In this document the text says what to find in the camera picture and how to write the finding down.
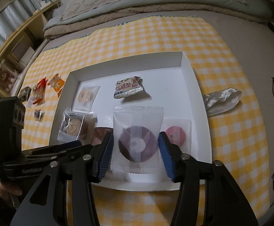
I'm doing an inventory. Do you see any swirl cookie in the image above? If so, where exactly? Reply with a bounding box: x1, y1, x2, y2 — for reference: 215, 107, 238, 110
57, 109, 97, 145

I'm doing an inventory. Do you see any dark brown snack packet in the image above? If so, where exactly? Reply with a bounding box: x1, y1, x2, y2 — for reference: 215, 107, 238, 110
91, 127, 113, 146

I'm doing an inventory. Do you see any small dark candy packet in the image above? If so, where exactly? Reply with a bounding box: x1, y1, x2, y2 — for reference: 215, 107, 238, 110
34, 109, 44, 122

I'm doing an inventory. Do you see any beige donut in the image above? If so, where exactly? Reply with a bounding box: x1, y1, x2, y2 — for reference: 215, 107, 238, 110
73, 86, 100, 112

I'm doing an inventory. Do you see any purple donut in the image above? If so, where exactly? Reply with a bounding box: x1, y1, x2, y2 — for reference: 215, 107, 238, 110
110, 106, 164, 174

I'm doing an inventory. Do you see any red snack packet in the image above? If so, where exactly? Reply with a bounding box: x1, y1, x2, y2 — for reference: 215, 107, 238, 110
26, 78, 47, 108

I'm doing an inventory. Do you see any orange cracker packet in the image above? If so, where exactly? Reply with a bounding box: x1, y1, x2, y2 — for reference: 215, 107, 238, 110
48, 73, 65, 97

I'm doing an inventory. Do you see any black silver cake packet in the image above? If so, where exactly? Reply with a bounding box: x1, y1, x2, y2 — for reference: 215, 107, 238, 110
18, 86, 31, 103

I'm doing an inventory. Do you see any white cartoon candy packet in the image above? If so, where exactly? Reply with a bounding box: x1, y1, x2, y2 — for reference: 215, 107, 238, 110
113, 76, 144, 99

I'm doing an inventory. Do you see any pink donut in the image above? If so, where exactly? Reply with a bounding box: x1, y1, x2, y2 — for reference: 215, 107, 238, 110
161, 118, 192, 154

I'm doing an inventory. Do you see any person left hand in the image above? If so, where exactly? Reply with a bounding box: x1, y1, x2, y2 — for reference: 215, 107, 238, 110
0, 180, 22, 207

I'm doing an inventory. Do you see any yellow checkered mat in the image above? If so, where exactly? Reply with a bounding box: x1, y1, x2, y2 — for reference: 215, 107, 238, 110
22, 16, 270, 217

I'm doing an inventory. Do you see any white shallow box tray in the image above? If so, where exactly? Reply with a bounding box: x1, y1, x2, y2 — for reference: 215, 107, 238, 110
48, 51, 213, 192

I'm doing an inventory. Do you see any doll in red dress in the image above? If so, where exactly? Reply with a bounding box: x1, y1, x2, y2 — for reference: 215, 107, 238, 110
0, 65, 18, 93

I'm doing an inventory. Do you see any wooden bedside shelf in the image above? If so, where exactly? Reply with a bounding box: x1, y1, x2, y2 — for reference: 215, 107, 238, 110
0, 0, 62, 98

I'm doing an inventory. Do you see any white box on shelf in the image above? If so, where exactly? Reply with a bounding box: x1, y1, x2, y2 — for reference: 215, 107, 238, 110
19, 47, 35, 67

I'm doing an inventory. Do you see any crumpled silver wrapper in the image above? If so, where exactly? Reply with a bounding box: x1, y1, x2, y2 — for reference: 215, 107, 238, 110
202, 88, 242, 117

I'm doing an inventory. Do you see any silver grey curtain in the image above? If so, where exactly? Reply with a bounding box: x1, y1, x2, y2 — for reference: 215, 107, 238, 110
0, 0, 36, 47

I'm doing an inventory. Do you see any beige folded blanket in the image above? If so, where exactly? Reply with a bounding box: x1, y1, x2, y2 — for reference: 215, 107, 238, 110
44, 3, 272, 39

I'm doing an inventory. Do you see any grey blue folded duvet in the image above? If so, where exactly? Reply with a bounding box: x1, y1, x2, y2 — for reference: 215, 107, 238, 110
44, 0, 272, 37

